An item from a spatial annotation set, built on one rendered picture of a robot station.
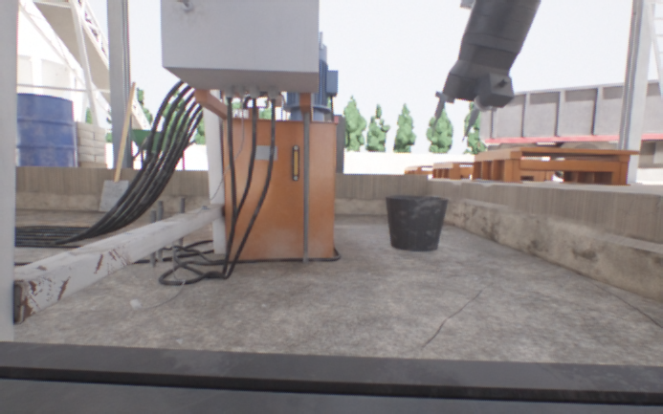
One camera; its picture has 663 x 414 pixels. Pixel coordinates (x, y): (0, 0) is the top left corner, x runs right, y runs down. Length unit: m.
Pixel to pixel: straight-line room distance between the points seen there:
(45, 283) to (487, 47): 0.66
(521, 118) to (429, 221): 7.47
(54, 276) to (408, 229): 1.42
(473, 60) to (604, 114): 8.70
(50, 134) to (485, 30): 4.85
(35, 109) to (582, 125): 9.49
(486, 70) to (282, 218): 1.10
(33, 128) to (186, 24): 4.16
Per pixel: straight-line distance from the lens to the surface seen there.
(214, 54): 0.95
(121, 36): 5.99
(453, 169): 4.49
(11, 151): 0.59
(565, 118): 9.05
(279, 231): 1.43
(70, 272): 0.64
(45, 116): 5.04
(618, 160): 3.58
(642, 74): 7.30
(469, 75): 0.47
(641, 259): 1.49
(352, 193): 3.18
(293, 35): 0.94
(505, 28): 0.47
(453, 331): 0.92
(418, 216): 1.66
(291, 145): 1.41
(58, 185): 3.98
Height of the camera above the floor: 0.39
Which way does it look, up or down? 6 degrees down
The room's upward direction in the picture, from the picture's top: 1 degrees clockwise
